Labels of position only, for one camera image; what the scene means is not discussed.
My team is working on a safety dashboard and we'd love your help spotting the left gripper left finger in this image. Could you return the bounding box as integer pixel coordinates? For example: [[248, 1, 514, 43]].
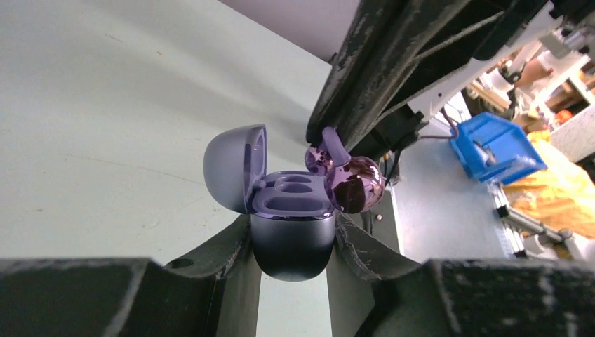
[[1, 216, 261, 336]]

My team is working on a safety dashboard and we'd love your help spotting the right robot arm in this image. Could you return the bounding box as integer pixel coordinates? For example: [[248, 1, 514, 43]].
[[306, 0, 594, 159]]

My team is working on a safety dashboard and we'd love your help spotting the purple earbud charging case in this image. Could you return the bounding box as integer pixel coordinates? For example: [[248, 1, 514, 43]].
[[203, 124, 335, 282]]

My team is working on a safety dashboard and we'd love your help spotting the purple earbud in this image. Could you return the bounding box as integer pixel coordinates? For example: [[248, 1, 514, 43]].
[[304, 127, 385, 214]]

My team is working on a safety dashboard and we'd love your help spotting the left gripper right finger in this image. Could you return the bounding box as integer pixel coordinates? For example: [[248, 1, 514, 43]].
[[326, 214, 594, 336]]

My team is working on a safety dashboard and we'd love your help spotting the blue plastic bin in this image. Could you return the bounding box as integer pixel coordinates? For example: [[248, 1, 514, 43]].
[[450, 112, 547, 185]]

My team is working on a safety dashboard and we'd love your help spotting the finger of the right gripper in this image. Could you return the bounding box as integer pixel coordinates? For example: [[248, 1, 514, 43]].
[[341, 0, 549, 154], [305, 1, 470, 145]]

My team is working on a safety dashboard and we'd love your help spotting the aluminium frame profile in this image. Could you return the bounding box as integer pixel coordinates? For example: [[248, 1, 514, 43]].
[[487, 182, 594, 267]]

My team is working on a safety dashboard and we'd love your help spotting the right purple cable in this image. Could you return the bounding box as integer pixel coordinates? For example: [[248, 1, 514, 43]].
[[418, 107, 461, 141]]

